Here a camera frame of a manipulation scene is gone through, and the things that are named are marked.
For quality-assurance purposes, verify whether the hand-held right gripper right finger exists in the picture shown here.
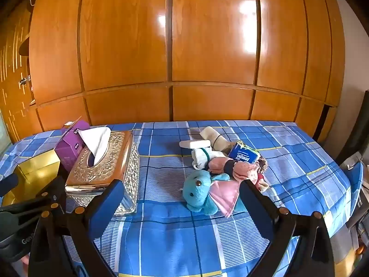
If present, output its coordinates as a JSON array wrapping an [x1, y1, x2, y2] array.
[[239, 180, 336, 277]]

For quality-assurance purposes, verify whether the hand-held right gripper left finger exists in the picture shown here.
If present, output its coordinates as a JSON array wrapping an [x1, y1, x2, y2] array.
[[28, 179, 125, 277]]

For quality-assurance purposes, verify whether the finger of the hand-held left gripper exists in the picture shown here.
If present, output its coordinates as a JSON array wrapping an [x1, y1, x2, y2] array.
[[0, 175, 67, 223], [0, 174, 19, 197]]

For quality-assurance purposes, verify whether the gold tin box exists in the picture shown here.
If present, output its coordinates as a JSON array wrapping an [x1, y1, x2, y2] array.
[[0, 148, 61, 207]]

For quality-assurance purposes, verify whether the red soft toy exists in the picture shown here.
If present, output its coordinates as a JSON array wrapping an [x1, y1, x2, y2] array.
[[254, 173, 270, 193]]

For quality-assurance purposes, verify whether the pink towel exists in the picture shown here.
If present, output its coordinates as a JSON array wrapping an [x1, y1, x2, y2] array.
[[208, 157, 260, 183]]

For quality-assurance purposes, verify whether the brown scrunchie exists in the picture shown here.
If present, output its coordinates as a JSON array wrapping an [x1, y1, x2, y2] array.
[[255, 156, 269, 176]]

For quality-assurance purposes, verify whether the blue tissue packet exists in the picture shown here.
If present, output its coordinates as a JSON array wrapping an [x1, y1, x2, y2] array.
[[228, 140, 260, 163]]

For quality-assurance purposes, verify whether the blue plush toy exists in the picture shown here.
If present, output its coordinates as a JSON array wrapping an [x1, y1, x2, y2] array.
[[182, 170, 245, 218]]

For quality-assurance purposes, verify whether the white socks pair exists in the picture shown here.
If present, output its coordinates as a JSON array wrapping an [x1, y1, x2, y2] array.
[[192, 147, 221, 170]]

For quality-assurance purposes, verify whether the beige cloth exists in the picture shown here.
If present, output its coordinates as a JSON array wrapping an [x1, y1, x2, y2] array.
[[200, 126, 231, 152]]

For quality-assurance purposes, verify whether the white foam block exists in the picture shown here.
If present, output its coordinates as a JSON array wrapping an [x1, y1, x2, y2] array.
[[179, 139, 212, 150]]

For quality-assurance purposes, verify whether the ornate silver tissue box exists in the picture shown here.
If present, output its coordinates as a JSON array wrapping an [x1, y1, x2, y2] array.
[[65, 131, 140, 216]]

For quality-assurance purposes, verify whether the purple cardboard box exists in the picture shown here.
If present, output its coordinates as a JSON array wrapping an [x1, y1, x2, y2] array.
[[54, 120, 91, 172]]

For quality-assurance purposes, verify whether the white tissue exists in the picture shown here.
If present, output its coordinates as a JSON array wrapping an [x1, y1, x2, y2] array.
[[78, 127, 112, 166]]

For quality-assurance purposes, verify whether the blue plaid bed sheet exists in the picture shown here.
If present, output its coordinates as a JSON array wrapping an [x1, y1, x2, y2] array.
[[0, 120, 364, 277]]

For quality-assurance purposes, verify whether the wooden cabinet with gold inlay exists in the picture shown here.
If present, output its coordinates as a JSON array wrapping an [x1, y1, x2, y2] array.
[[0, 4, 33, 143]]

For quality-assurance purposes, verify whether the dark bedside furniture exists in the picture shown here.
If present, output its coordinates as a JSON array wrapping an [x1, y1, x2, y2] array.
[[334, 88, 369, 174]]

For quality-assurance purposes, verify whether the glossy wooden wardrobe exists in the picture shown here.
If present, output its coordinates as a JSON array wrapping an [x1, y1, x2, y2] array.
[[27, 0, 346, 145]]

